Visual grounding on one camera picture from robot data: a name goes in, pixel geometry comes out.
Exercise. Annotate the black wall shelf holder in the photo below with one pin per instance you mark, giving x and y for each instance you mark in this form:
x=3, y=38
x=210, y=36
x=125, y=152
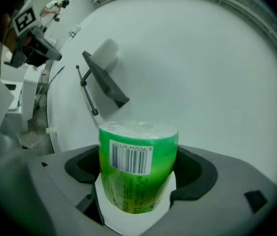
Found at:
x=106, y=82

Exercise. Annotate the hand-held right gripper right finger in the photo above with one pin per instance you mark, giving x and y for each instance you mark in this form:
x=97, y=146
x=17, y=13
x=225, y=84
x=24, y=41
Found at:
x=226, y=188

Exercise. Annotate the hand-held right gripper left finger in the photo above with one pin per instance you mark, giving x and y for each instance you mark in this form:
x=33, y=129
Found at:
x=54, y=176

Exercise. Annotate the person's left forearm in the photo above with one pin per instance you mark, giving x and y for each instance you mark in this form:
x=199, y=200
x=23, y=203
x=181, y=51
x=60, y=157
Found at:
x=5, y=21

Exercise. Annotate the white wall bracket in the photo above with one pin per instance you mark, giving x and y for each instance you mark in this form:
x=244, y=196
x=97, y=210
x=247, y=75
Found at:
x=74, y=31

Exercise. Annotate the thin black rod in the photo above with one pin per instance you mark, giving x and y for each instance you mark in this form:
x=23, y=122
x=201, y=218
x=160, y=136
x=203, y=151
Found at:
x=54, y=79

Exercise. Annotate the white toilet paper roll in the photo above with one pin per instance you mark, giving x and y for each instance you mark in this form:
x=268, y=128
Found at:
x=106, y=53

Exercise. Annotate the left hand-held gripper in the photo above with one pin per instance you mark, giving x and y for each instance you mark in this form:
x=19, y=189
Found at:
x=25, y=21

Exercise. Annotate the green toilet paper roll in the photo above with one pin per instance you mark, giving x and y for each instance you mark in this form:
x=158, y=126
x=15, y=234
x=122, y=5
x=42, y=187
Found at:
x=133, y=188

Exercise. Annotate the white toilet with tank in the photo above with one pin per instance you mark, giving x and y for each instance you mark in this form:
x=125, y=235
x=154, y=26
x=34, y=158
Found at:
x=28, y=95

